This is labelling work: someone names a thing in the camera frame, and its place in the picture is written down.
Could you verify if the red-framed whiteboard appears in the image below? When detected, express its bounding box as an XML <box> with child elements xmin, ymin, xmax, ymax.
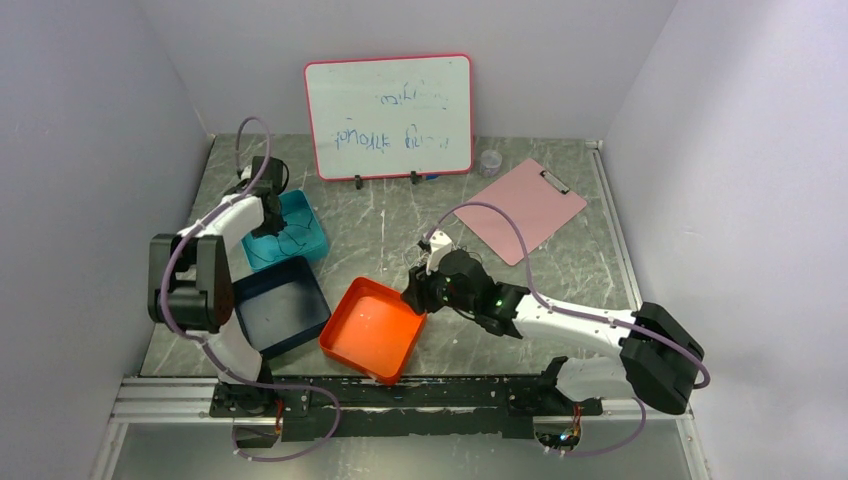
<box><xmin>303</xmin><ymin>54</ymin><xmax>474</xmax><ymax>181</ymax></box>

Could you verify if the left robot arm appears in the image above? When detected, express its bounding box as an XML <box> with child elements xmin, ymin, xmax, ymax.
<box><xmin>147</xmin><ymin>156</ymin><xmax>289</xmax><ymax>416</ymax></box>

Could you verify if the pink clipboard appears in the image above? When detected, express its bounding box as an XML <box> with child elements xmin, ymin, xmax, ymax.
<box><xmin>455</xmin><ymin>158</ymin><xmax>587</xmax><ymax>266</ymax></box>

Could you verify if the dark blue square tray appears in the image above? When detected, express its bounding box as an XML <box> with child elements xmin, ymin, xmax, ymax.
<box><xmin>233</xmin><ymin>256</ymin><xmax>331</xmax><ymax>360</ymax></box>

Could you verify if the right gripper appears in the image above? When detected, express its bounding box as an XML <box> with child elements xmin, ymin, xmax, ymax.
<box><xmin>400</xmin><ymin>252</ymin><xmax>478</xmax><ymax>315</ymax></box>

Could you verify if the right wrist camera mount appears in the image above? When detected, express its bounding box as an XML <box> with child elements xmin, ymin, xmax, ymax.
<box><xmin>426</xmin><ymin>229</ymin><xmax>454</xmax><ymax>275</ymax></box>

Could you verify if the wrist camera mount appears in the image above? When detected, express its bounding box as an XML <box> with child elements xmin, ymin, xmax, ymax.
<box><xmin>239</xmin><ymin>165</ymin><xmax>253</xmax><ymax>184</ymax></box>
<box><xmin>426</xmin><ymin>229</ymin><xmax>454</xmax><ymax>275</ymax></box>

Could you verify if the brown thin cable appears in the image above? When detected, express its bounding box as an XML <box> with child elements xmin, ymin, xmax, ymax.
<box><xmin>417</xmin><ymin>243</ymin><xmax>485</xmax><ymax>273</ymax></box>

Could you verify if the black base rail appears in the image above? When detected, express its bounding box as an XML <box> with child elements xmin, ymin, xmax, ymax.
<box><xmin>208</xmin><ymin>374</ymin><xmax>603</xmax><ymax>442</ymax></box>

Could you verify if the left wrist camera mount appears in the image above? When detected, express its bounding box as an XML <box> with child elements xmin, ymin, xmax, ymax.
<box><xmin>239</xmin><ymin>165</ymin><xmax>253</xmax><ymax>184</ymax></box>

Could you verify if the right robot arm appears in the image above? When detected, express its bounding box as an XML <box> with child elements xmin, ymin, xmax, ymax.
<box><xmin>401</xmin><ymin>250</ymin><xmax>706</xmax><ymax>415</ymax></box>

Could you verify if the teal square tray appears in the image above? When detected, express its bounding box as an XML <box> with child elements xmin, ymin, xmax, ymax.
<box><xmin>242</xmin><ymin>189</ymin><xmax>329</xmax><ymax>272</ymax></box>

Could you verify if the clear jar of paperclips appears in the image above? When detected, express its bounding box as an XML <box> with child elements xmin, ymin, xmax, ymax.
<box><xmin>479</xmin><ymin>150</ymin><xmax>503</xmax><ymax>178</ymax></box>

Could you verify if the orange square tray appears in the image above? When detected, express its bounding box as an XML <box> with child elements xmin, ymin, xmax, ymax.
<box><xmin>319</xmin><ymin>277</ymin><xmax>427</xmax><ymax>385</ymax></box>

